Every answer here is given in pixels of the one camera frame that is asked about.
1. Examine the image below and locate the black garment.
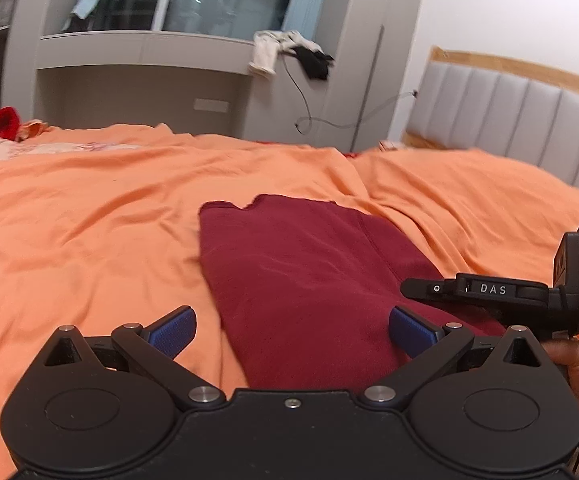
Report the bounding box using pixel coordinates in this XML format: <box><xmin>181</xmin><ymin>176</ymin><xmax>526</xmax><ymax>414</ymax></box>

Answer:
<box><xmin>292</xmin><ymin>45</ymin><xmax>335</xmax><ymax>81</ymax></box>

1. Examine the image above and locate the black wall cable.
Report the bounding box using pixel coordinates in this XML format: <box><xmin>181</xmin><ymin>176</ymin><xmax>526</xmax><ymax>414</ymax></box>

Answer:
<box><xmin>282</xmin><ymin>52</ymin><xmax>419</xmax><ymax>136</ymax></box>

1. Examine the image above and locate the person's right hand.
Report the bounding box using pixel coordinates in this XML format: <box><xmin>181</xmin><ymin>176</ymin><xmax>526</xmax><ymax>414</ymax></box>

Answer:
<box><xmin>542</xmin><ymin>337</ymin><xmax>579</xmax><ymax>413</ymax></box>

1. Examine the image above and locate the white garment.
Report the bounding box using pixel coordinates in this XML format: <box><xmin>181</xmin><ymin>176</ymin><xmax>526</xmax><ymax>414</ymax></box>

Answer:
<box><xmin>248</xmin><ymin>30</ymin><xmax>315</xmax><ymax>77</ymax></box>

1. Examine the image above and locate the peach cloth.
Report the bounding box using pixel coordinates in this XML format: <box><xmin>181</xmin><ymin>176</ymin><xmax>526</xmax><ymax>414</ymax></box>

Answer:
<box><xmin>16</xmin><ymin>119</ymin><xmax>57</xmax><ymax>142</ymax></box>

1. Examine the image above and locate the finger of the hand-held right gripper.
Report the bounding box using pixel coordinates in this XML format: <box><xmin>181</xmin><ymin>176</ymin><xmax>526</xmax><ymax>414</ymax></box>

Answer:
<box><xmin>401</xmin><ymin>276</ymin><xmax>463</xmax><ymax>307</ymax></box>

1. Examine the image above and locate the bright red cloth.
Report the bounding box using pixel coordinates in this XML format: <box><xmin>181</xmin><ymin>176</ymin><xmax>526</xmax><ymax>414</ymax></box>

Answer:
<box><xmin>0</xmin><ymin>106</ymin><xmax>21</xmax><ymax>139</ymax></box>

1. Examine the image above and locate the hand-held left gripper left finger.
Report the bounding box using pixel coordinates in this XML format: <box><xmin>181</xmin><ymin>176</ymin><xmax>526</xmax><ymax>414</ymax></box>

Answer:
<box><xmin>43</xmin><ymin>305</ymin><xmax>227</xmax><ymax>408</ymax></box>

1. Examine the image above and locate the grey wall cabinet unit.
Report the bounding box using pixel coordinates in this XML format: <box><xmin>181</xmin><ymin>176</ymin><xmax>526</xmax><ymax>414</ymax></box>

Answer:
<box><xmin>0</xmin><ymin>0</ymin><xmax>430</xmax><ymax>153</ymax></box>

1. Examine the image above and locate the orange blanket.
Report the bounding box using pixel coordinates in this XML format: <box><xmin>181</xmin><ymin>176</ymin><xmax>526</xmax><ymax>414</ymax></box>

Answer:
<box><xmin>0</xmin><ymin>122</ymin><xmax>579</xmax><ymax>480</ymax></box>

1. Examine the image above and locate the window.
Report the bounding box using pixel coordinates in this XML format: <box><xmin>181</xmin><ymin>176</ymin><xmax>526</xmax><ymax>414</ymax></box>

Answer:
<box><xmin>86</xmin><ymin>0</ymin><xmax>303</xmax><ymax>41</ymax></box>

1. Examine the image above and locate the grey padded headboard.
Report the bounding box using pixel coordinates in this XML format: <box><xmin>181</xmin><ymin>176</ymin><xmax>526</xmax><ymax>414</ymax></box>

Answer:
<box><xmin>402</xmin><ymin>46</ymin><xmax>579</xmax><ymax>208</ymax></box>

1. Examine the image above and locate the dark red shirt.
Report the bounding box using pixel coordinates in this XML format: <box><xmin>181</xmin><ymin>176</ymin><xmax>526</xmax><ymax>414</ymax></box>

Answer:
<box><xmin>198</xmin><ymin>193</ymin><xmax>507</xmax><ymax>391</ymax></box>

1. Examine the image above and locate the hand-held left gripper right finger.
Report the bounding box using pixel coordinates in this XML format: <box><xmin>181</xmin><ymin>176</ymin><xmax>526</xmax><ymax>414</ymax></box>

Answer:
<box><xmin>362</xmin><ymin>306</ymin><xmax>553</xmax><ymax>406</ymax></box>

